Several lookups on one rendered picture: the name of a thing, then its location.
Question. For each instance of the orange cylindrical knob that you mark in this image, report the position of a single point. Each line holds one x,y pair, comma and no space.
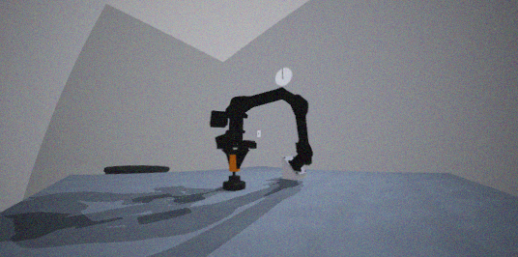
233,164

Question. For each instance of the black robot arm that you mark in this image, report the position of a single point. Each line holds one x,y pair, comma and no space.
236,112

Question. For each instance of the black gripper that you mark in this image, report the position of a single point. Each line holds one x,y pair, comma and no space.
242,147

